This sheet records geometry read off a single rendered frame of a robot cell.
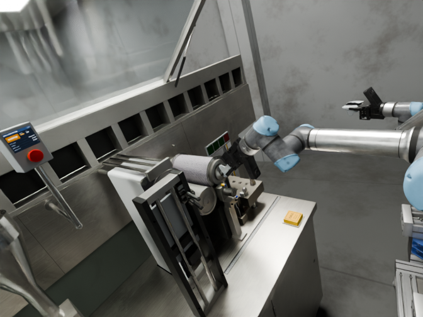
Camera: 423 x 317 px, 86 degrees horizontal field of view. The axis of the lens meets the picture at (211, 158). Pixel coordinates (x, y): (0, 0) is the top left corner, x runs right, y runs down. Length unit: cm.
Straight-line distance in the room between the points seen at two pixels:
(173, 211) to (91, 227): 46
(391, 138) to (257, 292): 68
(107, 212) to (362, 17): 293
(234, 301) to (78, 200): 71
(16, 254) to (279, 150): 77
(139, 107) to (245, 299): 92
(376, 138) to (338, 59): 247
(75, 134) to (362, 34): 287
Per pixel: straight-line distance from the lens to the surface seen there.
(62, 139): 101
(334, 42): 317
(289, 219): 119
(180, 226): 78
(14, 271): 79
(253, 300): 98
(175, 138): 126
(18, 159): 66
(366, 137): 77
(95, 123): 105
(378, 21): 314
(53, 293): 116
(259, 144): 78
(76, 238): 110
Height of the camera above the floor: 173
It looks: 24 degrees down
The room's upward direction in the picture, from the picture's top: 18 degrees counter-clockwise
